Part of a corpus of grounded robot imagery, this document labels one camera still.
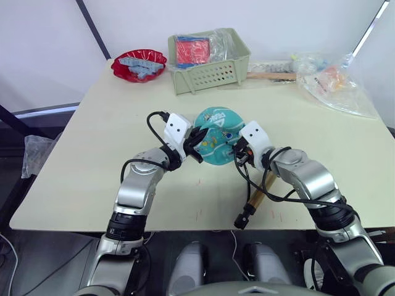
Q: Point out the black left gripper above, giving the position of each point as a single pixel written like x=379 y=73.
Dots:
x=190 y=142

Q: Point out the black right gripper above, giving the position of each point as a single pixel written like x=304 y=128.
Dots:
x=244 y=151

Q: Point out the teal deflated ball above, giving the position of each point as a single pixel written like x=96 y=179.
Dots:
x=216 y=135

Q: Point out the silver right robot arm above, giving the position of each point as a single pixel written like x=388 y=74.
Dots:
x=311 y=179

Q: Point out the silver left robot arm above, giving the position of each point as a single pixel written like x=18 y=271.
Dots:
x=135 y=185

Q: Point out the pale green perforated basket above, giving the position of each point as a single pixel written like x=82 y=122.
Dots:
x=210 y=77

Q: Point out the wooden stick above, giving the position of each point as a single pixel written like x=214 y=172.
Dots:
x=271 y=75

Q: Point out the short blue toy block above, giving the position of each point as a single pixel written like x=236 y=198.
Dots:
x=140 y=74

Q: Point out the red packet with blue edge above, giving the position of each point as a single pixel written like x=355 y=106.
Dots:
x=192 y=50

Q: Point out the long blue toy block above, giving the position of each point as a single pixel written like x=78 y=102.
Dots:
x=142 y=63

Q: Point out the small clear plastic bag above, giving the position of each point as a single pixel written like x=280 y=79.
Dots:
x=222 y=44

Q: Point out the red plastic bowl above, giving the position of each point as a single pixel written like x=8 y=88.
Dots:
x=122 y=69

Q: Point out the grey rounded robot leg cover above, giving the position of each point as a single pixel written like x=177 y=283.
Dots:
x=267 y=265
x=188 y=268

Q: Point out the large clear plastic bag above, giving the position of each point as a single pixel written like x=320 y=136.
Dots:
x=342 y=92

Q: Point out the orange item in bag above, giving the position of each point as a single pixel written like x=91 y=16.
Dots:
x=331 y=75

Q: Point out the grey robot torso edge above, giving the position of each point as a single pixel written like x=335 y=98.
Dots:
x=247 y=291

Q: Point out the crumpled clear plastic wrap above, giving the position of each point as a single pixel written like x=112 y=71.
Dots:
x=34 y=154

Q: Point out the white and black slanted bar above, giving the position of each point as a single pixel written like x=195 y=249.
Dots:
x=370 y=27

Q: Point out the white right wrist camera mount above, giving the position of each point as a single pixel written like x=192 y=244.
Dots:
x=256 y=138

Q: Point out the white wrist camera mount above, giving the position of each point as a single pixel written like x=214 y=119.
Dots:
x=176 y=129
x=256 y=138

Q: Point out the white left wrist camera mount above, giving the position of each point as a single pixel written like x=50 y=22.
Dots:
x=176 y=129

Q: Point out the black slanted frame bar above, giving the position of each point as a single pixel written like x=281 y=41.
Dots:
x=94 y=29

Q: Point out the black low frame bar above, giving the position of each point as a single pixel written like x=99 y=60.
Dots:
x=18 y=118

